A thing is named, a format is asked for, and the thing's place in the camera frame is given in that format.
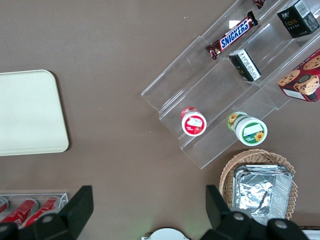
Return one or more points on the clear acrylic bottle rack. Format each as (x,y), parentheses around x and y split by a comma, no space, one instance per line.
(60,196)

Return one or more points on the stacked aluminium foil tray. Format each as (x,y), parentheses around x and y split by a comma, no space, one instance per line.
(260,168)

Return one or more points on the light wicker basket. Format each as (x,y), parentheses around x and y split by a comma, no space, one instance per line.
(250,156)

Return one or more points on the red chocolate chip cookie box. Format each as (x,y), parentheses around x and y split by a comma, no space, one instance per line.
(303,80)

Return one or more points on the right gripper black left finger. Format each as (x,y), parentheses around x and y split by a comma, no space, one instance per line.
(72,215)

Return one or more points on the black box with Face print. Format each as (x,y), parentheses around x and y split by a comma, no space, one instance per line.
(297,20)

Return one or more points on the clear acrylic stepped display shelf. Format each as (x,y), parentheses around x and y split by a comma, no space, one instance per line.
(200,95)

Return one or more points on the cream rectangular plastic tray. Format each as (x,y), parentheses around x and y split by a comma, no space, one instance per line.
(30,112)

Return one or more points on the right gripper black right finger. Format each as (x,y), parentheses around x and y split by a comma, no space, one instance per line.
(220,217)

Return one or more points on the white snack bin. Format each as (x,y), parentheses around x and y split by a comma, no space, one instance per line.
(313,236)

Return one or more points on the green sunflower lidded cup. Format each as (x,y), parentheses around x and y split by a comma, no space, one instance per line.
(251,131)

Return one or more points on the red lidded yogurt cup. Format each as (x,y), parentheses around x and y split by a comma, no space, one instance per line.
(193,123)

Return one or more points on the small black white-sided box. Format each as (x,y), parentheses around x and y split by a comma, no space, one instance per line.
(246,65)

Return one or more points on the Snickers chocolate bar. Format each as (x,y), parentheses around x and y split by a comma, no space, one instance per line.
(259,3)
(233,35)

